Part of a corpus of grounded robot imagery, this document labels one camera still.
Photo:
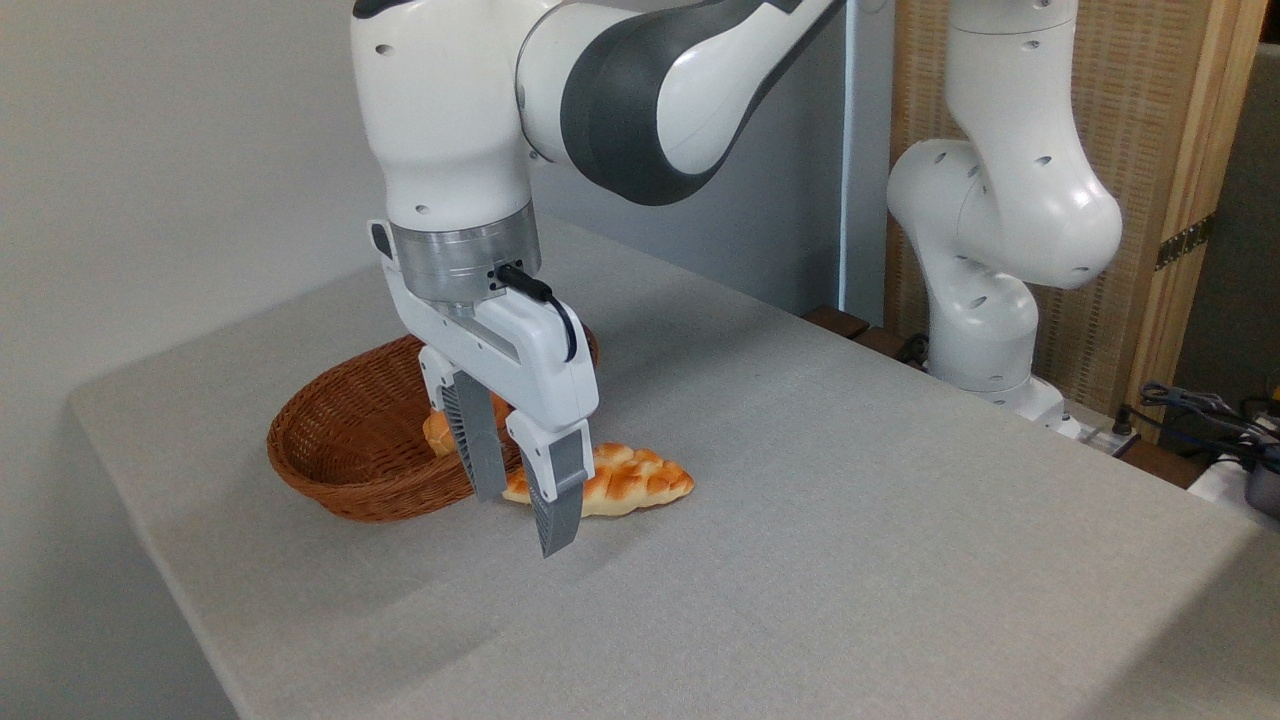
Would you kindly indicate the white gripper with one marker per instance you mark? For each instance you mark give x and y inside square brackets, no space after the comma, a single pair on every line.
[540,365]

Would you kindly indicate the brown woven wicker basket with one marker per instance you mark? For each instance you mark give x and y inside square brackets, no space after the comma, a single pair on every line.
[340,440]

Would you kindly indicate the wooden framed woven screen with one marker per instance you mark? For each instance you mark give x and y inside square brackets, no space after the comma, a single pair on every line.
[1130,100]

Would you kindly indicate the dark brown wooden slat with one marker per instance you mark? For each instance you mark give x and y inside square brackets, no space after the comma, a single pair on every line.
[880,342]
[836,321]
[1160,464]

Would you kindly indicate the brass screen hinge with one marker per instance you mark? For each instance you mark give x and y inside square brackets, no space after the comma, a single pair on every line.
[1185,242]

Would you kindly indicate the long braided bread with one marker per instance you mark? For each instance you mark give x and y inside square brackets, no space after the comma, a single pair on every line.
[632,480]

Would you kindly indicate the small golden bread roll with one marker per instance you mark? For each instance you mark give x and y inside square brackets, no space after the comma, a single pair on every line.
[437,432]

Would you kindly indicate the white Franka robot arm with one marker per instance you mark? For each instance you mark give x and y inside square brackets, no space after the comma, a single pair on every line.
[450,120]

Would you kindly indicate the white power strip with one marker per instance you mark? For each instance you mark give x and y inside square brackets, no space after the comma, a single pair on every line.
[1095,435]

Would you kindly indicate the black power plug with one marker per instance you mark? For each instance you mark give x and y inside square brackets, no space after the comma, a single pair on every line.
[1123,422]

